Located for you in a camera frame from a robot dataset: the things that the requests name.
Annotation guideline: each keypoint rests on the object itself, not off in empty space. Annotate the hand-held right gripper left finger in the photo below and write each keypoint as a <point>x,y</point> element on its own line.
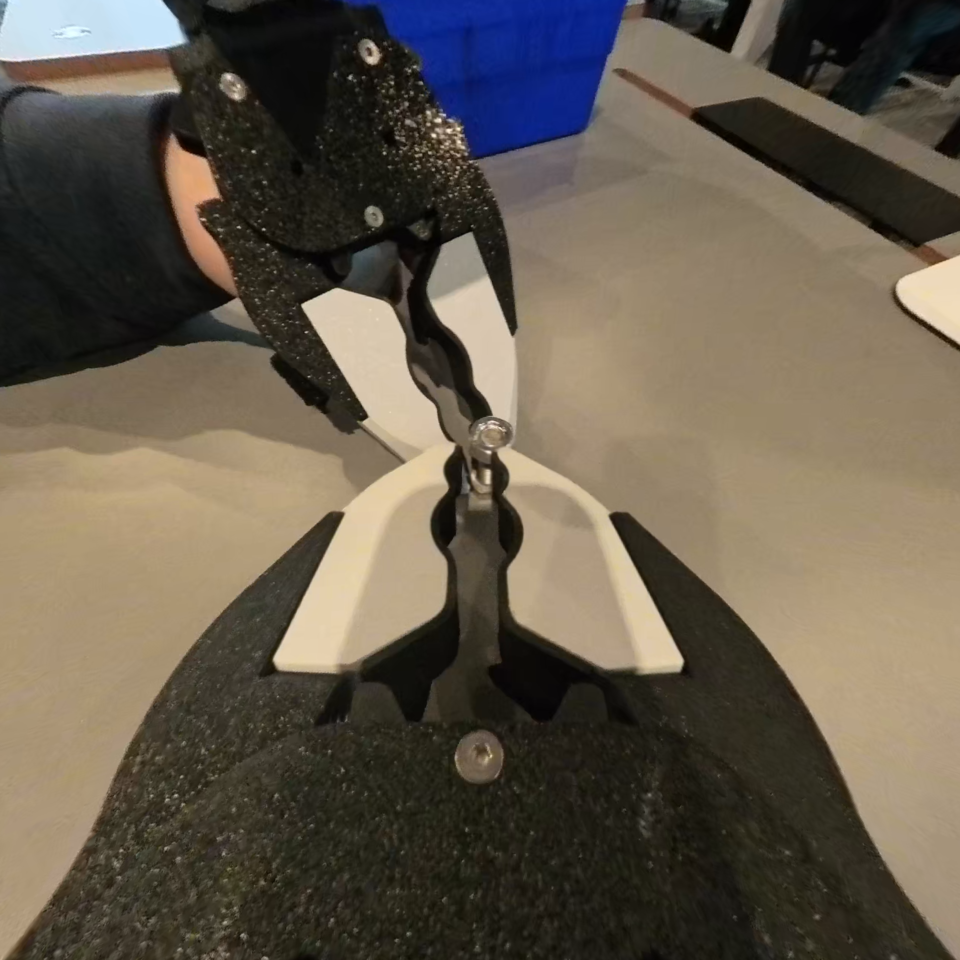
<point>360,592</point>

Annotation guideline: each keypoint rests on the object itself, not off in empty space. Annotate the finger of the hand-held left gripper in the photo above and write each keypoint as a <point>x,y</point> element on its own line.
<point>480,315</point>
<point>352,352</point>

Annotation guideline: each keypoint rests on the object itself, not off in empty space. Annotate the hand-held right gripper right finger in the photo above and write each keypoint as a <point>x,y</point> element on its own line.
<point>615,600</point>

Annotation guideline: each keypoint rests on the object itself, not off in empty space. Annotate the silver hex bolt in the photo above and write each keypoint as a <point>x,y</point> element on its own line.
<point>484,472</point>

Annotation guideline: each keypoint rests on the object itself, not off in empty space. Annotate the large blue plastic bin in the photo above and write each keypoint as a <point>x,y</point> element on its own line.
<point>525,75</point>

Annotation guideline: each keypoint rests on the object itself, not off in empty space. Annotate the person's left forearm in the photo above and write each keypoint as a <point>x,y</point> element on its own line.
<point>75,240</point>

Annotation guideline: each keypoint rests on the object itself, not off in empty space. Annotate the white-based sign stand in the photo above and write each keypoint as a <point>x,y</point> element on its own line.
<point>934,296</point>

